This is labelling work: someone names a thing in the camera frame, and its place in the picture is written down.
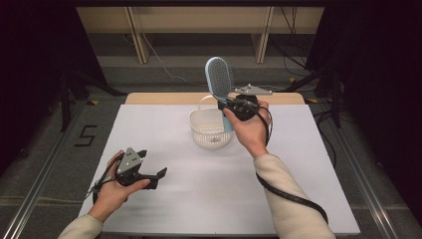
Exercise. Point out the yellow floor tape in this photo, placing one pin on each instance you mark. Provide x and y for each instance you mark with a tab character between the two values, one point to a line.
292	80
94	102
312	100

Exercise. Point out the white table mat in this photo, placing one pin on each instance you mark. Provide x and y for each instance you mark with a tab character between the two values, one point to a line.
199	199

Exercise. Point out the wooden table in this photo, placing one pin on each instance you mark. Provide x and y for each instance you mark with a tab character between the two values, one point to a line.
166	98

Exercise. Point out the dark curtain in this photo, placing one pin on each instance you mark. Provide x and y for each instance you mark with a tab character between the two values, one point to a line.
36	73
381	83

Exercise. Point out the person's left hand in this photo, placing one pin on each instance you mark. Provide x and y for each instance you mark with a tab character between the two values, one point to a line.
111	195

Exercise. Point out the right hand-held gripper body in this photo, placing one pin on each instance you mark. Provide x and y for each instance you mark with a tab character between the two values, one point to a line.
249	109

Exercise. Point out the black metal stand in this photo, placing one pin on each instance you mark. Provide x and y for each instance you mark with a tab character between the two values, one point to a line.
68	99
335	96

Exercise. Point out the light blue hairbrush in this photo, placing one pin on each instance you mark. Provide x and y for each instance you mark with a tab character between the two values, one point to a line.
219	78

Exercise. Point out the metal floor rail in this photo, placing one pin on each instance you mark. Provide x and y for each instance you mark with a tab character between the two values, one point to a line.
43	172
361	172

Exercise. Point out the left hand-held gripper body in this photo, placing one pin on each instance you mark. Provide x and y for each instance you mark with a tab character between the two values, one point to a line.
129	162

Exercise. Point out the beige wooden bench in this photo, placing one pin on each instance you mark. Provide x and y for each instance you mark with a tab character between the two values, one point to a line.
199	20

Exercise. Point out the white plastic basket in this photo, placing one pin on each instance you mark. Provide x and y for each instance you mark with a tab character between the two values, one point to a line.
209	132

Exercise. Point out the person's right hand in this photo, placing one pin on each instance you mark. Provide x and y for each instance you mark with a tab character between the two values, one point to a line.
252	132

